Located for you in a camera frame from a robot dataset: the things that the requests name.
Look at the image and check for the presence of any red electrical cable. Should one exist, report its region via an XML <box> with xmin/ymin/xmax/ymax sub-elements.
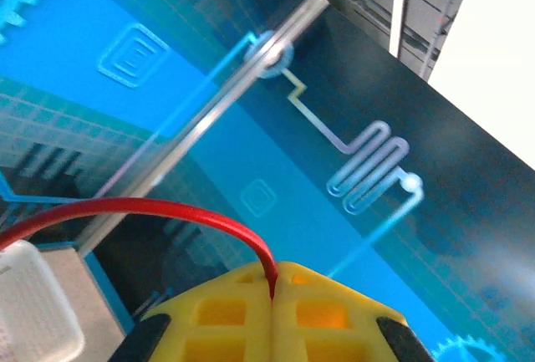
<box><xmin>0</xmin><ymin>196</ymin><xmax>279</xmax><ymax>300</ymax></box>

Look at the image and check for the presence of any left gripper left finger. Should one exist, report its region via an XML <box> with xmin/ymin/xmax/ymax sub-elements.
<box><xmin>107</xmin><ymin>260</ymin><xmax>277</xmax><ymax>362</ymax></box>

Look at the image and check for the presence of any white plastic basket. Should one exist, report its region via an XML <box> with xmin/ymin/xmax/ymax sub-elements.
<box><xmin>0</xmin><ymin>239</ymin><xmax>86</xmax><ymax>362</ymax></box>

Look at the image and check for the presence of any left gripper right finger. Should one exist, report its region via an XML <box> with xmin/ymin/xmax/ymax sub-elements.
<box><xmin>271</xmin><ymin>259</ymin><xmax>436</xmax><ymax>362</ymax></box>

